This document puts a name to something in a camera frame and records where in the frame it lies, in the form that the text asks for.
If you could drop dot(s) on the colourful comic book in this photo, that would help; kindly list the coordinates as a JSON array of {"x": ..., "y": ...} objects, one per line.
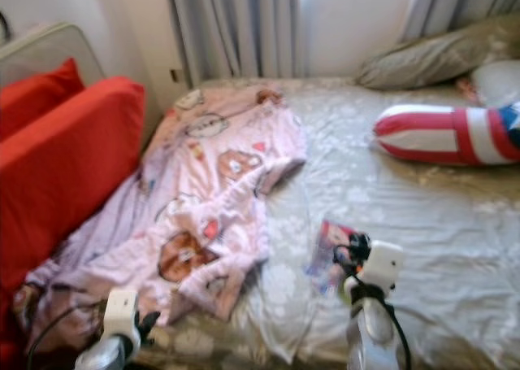
[{"x": 323, "y": 252}]

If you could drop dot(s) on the bed with beige floral cover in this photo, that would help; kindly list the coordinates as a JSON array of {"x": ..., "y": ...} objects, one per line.
[{"x": 439, "y": 215}]

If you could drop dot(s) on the red white blue bolster pillow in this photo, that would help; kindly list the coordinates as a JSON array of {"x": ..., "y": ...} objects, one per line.
[{"x": 431, "y": 134}]

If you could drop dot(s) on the pink cartoon print blanket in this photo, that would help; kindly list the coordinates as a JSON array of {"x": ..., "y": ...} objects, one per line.
[{"x": 195, "y": 191}]

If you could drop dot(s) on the olive beige pillow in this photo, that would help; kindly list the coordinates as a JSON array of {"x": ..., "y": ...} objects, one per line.
[{"x": 439, "y": 57}]

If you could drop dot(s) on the red cushion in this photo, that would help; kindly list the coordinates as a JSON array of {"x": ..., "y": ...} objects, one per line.
[{"x": 32, "y": 97}]

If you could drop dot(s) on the grey pleated curtain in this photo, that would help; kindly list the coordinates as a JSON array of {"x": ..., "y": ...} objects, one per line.
[
  {"x": 236, "y": 28},
  {"x": 455, "y": 4}
]

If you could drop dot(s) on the beige folded mattress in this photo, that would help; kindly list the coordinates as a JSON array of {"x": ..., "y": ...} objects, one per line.
[{"x": 49, "y": 49}]

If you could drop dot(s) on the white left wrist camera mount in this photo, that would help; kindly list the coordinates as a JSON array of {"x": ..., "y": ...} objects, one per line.
[{"x": 120, "y": 313}]

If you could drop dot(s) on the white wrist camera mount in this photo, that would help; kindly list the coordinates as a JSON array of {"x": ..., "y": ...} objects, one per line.
[
  {"x": 382, "y": 264},
  {"x": 120, "y": 313}
]

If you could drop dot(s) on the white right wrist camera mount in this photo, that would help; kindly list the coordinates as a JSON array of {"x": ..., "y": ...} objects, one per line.
[{"x": 382, "y": 264}]

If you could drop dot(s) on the dark wall outlet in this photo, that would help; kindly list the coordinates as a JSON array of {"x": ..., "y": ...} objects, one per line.
[{"x": 175, "y": 76}]

